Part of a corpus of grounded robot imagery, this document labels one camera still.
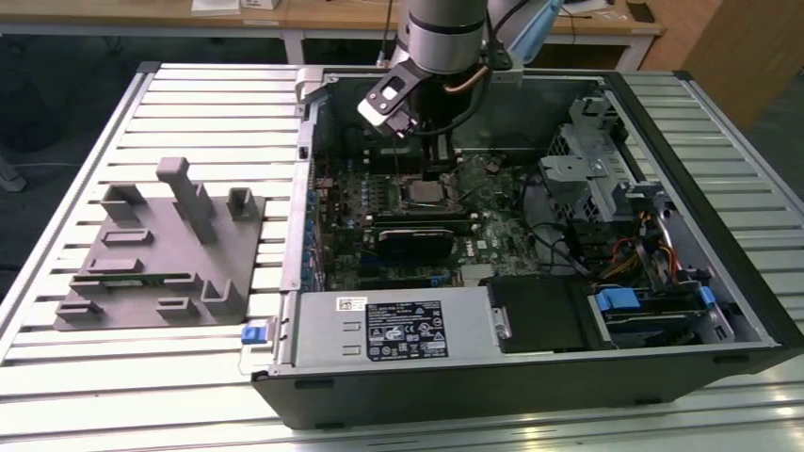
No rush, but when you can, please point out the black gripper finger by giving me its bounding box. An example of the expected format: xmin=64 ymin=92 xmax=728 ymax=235
xmin=424 ymin=134 xmax=455 ymax=183

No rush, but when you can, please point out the silver CPU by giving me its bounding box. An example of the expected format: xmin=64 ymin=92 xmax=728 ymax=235
xmin=404 ymin=181 xmax=454 ymax=203

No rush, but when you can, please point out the CPU socket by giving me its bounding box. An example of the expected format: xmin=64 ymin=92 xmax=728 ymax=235
xmin=388 ymin=173 xmax=470 ymax=216

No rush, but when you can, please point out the black RAM slot bank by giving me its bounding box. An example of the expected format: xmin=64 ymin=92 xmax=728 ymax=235
xmin=371 ymin=210 xmax=478 ymax=228
xmin=363 ymin=143 xmax=430 ymax=174

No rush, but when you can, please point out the black graphics card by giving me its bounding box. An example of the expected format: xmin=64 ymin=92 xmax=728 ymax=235
xmin=370 ymin=225 xmax=458 ymax=260

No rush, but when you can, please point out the green motherboard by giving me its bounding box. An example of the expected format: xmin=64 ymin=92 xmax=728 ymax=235
xmin=307 ymin=154 xmax=548 ymax=291

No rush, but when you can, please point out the metal drive cage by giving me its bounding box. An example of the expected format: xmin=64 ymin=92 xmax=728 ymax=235
xmin=536 ymin=96 xmax=634 ymax=222

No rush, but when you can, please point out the black plastic shroud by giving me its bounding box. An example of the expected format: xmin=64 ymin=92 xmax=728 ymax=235
xmin=487 ymin=275 xmax=596 ymax=354

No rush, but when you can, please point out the grey power supply unit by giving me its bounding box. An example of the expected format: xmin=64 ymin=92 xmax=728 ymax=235
xmin=270 ymin=286 xmax=504 ymax=373

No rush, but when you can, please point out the hard disk in blue carrier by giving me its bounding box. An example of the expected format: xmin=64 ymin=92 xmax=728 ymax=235
xmin=590 ymin=284 xmax=708 ymax=347

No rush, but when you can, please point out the grey parts rack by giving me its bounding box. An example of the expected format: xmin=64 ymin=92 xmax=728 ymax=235
xmin=54 ymin=156 xmax=270 ymax=331

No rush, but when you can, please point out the wooden cabinet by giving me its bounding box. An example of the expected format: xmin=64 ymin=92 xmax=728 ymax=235
xmin=642 ymin=0 xmax=804 ymax=133

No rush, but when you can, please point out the green RAM stick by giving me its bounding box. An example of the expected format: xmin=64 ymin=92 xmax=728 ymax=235
xmin=99 ymin=275 xmax=168 ymax=287

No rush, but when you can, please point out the black open PC case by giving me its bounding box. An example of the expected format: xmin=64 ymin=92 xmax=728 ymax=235
xmin=250 ymin=65 xmax=804 ymax=430

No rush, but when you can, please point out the grey chair foot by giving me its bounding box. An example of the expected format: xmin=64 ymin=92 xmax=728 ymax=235
xmin=0 ymin=150 xmax=28 ymax=192

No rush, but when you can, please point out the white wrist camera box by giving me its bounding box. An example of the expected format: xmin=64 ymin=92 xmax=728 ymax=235
xmin=356 ymin=63 xmax=424 ymax=138

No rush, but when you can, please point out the coloured wire bundle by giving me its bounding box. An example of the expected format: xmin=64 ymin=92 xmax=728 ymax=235
xmin=602 ymin=211 xmax=684 ymax=283

